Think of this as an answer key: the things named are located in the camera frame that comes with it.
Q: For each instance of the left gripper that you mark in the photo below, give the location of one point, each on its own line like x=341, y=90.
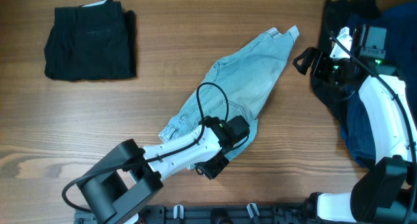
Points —
x=213, y=169

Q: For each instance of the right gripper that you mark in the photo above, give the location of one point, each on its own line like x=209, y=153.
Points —
x=321, y=57

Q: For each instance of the light blue denim shorts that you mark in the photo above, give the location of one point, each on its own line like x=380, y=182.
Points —
x=238, y=84

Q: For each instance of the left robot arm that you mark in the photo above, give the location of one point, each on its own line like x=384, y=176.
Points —
x=128, y=177

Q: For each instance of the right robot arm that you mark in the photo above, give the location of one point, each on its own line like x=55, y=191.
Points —
x=387, y=193

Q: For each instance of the black garment under pile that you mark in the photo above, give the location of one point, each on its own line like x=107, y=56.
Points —
x=337, y=15

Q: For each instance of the dark blue garment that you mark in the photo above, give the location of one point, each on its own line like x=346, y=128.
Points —
x=400, y=47

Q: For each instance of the folded black shorts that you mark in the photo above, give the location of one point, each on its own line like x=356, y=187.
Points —
x=92, y=42

